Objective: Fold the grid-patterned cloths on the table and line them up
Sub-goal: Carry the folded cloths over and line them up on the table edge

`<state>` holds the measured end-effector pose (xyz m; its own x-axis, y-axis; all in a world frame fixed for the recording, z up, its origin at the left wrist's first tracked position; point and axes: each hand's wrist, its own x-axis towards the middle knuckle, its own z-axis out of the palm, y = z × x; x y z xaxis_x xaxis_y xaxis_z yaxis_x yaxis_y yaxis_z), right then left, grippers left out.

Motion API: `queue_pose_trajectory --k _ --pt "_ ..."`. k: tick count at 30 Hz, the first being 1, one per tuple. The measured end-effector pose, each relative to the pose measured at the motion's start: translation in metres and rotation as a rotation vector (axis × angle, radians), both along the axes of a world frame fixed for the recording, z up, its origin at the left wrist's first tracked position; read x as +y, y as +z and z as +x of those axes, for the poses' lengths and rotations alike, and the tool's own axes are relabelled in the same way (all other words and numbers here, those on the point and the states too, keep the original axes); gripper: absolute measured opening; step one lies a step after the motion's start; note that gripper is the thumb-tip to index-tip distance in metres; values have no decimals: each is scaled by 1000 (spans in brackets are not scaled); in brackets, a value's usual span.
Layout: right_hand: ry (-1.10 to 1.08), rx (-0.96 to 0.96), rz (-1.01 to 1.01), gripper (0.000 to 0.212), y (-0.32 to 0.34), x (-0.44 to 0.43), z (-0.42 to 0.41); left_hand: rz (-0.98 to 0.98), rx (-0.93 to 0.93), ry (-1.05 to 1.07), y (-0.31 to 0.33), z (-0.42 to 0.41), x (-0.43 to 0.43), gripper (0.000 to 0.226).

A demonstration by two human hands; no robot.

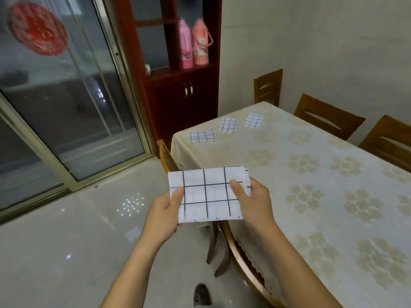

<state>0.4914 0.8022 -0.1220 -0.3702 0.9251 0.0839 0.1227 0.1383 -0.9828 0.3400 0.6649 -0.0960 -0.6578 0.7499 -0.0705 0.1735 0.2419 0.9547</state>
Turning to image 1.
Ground pink thermos flask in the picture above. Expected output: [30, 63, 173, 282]
[177, 18, 194, 69]

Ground person's left hand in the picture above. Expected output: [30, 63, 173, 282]
[140, 186, 185, 246]

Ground dark red shelf cabinet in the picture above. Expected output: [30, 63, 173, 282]
[110, 0, 223, 159]

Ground black shoe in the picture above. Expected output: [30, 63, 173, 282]
[194, 284, 212, 307]

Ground earlier checked cloth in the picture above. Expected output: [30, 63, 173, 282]
[189, 128, 217, 144]

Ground pink thermos bottles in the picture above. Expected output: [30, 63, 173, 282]
[192, 18, 214, 65]

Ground table with cream floral tablecloth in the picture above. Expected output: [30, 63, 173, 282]
[170, 101, 411, 308]

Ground person's right forearm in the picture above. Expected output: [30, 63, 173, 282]
[258, 222, 343, 308]

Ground glass sliding door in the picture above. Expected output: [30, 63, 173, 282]
[0, 0, 155, 223]

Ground wooden dining chair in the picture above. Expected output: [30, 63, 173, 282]
[253, 69, 284, 108]
[358, 114, 411, 174]
[294, 94, 366, 142]
[156, 139, 180, 174]
[205, 219, 286, 308]

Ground person's left forearm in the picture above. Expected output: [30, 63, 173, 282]
[101, 235, 164, 308]

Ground person's right hand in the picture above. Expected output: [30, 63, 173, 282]
[229, 177, 277, 236]

